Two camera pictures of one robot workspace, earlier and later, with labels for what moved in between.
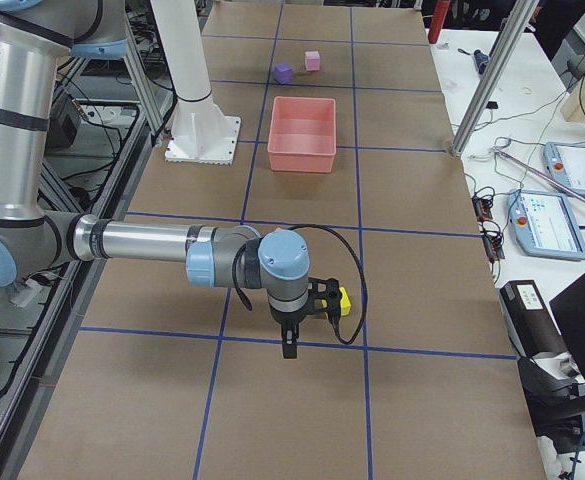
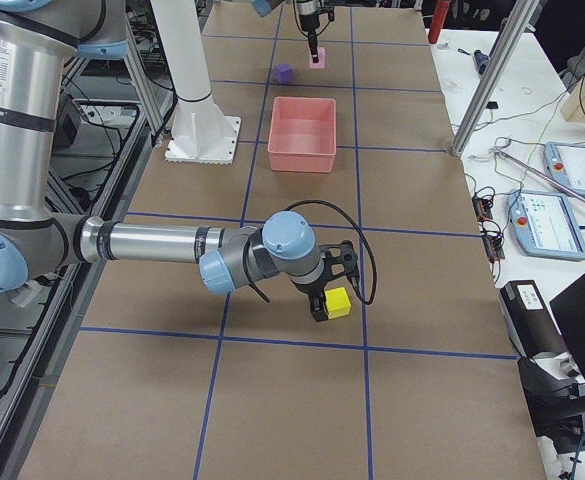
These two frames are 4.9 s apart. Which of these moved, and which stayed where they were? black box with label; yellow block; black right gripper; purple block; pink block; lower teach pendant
Moved: pink block; black right gripper
Stayed: lower teach pendant; purple block; yellow block; black box with label
